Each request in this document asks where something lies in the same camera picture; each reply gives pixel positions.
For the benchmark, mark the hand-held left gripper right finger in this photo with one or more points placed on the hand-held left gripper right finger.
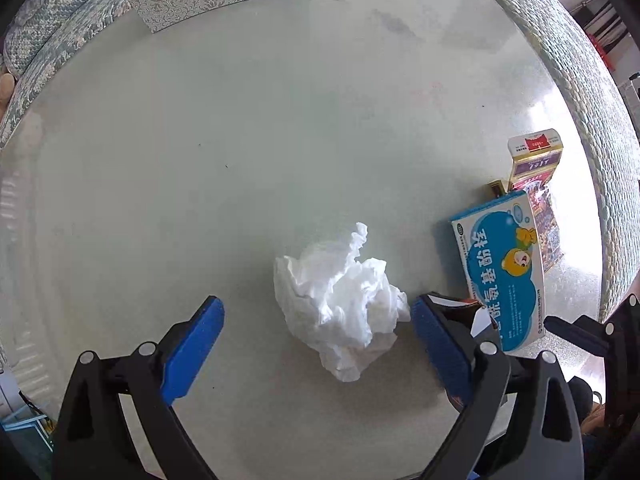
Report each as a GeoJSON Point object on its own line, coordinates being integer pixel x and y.
{"type": "Point", "coordinates": [440, 350]}

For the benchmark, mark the blue cartoon medicine box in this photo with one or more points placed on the blue cartoon medicine box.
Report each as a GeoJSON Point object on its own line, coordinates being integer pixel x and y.
{"type": "Point", "coordinates": [505, 270]}

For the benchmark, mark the colourful flat packet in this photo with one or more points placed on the colourful flat packet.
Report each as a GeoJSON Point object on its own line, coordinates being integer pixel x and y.
{"type": "Point", "coordinates": [537, 175]}

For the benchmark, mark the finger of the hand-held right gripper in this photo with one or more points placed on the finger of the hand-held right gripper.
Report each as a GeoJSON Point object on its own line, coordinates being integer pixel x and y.
{"type": "Point", "coordinates": [575, 331]}
{"type": "Point", "coordinates": [627, 360]}

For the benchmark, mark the white tissue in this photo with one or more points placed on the white tissue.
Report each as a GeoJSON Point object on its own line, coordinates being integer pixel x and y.
{"type": "Point", "coordinates": [340, 300]}

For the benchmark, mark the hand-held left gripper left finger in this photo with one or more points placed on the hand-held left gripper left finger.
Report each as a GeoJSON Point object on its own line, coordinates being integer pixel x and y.
{"type": "Point", "coordinates": [192, 350]}

